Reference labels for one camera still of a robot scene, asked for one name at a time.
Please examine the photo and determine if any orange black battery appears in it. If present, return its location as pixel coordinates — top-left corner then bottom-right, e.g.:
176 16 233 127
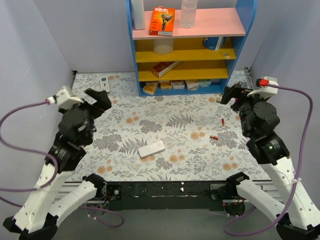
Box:
210 135 219 140

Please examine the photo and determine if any white orange small box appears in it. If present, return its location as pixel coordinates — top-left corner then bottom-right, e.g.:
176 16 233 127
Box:
160 81 173 90

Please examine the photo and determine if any small white remote control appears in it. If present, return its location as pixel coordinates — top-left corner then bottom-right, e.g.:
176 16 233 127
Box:
99 77 111 93

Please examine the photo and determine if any red white long box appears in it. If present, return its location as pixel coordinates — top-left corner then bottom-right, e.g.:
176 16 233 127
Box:
151 61 182 79

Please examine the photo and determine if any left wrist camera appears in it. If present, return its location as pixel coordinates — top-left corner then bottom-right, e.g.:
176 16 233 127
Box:
45 86 84 110

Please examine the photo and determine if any pale green small box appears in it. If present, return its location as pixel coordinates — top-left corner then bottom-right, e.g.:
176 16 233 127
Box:
198 79 212 88

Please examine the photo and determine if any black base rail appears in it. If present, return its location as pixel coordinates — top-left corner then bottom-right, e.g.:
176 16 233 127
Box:
77 180 251 212

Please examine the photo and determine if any white tan small box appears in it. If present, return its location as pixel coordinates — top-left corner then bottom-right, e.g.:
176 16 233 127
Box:
184 79 200 91

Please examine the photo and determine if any blue shelf unit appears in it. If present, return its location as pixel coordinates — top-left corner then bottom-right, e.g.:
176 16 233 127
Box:
126 0 258 97

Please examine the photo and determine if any floral tablecloth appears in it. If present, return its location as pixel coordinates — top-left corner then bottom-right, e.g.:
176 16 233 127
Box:
69 72 268 182

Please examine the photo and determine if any white translucent cup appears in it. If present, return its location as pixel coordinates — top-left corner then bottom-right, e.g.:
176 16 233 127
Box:
152 38 175 55

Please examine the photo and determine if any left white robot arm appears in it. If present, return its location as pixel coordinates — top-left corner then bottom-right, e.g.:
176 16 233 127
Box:
2 86 112 240

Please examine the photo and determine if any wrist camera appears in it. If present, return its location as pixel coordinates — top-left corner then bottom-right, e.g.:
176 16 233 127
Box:
45 86 84 110
247 76 279 100

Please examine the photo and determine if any clear plastic bottle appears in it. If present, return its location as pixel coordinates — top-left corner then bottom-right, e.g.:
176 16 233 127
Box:
180 0 198 29

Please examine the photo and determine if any grey white remote control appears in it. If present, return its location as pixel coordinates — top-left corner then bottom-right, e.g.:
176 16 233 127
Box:
138 141 166 158

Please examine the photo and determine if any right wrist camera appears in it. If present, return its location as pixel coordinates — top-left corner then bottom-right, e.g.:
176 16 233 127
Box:
247 76 279 100

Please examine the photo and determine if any yellow orange small box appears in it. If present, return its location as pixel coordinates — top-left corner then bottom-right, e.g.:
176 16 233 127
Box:
142 84 158 96

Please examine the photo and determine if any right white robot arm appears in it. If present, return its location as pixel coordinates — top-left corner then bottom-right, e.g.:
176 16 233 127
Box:
220 79 320 240

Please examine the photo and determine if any white bottle on shelf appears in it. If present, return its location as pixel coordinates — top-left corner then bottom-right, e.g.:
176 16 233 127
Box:
131 0 146 30

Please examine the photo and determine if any orange razor box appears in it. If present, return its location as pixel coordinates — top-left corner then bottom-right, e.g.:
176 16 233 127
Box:
149 6 176 37

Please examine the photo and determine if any blue white can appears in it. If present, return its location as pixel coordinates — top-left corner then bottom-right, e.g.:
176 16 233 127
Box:
202 36 226 51

